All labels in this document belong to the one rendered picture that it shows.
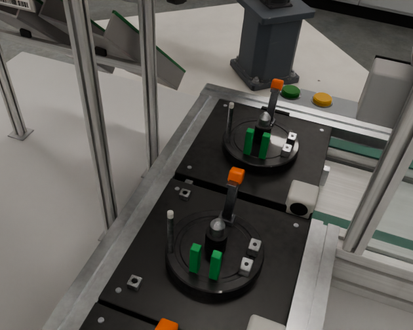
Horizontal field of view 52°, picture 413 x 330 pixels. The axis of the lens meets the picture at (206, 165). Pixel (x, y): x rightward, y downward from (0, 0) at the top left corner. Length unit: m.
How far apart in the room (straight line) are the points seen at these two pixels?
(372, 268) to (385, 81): 0.31
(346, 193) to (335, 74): 0.53
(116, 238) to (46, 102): 0.54
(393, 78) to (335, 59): 0.83
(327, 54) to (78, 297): 1.03
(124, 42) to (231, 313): 0.43
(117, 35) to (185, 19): 0.83
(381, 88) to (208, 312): 0.35
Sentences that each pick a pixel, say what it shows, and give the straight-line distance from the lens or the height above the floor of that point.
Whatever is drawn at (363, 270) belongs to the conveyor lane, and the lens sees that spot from 0.72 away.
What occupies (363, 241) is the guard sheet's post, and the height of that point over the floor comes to 0.99.
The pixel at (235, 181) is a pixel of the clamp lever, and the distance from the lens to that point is 0.60.
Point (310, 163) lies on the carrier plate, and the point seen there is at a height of 0.97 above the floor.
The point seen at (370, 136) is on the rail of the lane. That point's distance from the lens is 0.91.
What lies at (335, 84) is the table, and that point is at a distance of 1.24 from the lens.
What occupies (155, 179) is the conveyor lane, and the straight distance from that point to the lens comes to 0.74.
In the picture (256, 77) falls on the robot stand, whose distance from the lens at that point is 1.14.
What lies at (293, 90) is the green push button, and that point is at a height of 0.97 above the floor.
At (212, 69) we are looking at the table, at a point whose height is 0.86.
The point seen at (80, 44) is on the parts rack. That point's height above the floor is 1.24.
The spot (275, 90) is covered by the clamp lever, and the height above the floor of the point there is 1.07.
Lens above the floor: 1.49
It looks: 44 degrees down
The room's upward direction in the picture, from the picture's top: 4 degrees clockwise
